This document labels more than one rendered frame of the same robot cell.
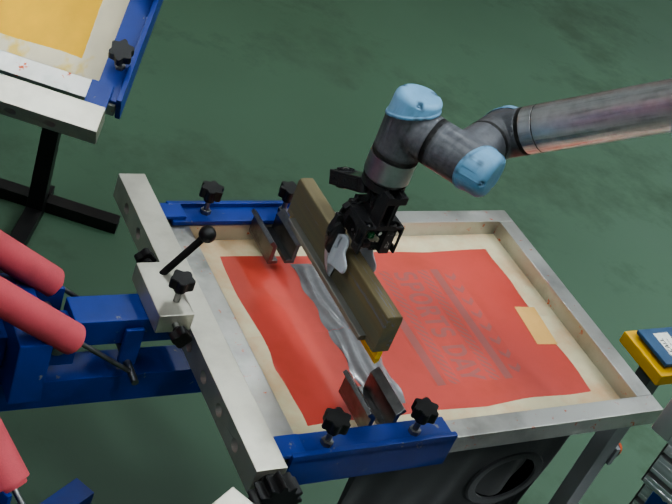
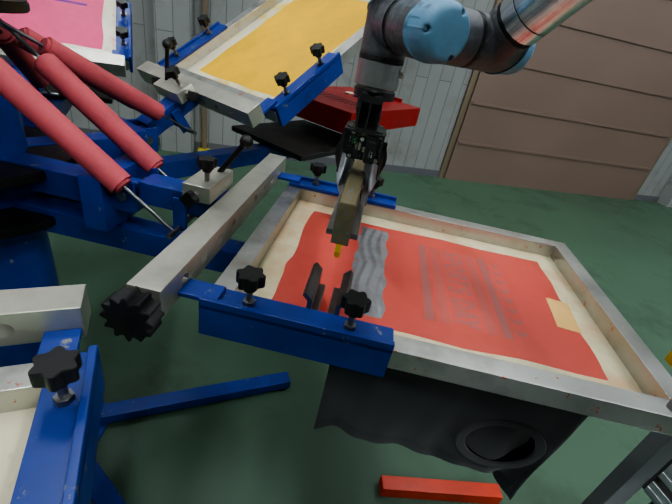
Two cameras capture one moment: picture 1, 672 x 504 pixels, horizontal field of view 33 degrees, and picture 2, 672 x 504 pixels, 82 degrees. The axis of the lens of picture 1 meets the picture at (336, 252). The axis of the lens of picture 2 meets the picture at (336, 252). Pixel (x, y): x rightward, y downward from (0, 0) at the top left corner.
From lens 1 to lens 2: 1.35 m
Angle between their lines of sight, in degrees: 34
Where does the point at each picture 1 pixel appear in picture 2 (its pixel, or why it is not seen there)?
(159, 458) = not seen: hidden behind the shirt
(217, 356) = (210, 220)
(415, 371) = (410, 303)
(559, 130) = not seen: outside the picture
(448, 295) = (482, 273)
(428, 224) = (488, 233)
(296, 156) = not seen: hidden behind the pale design
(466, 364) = (467, 315)
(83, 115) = (245, 105)
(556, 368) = (571, 349)
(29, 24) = (261, 84)
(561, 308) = (595, 308)
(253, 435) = (164, 263)
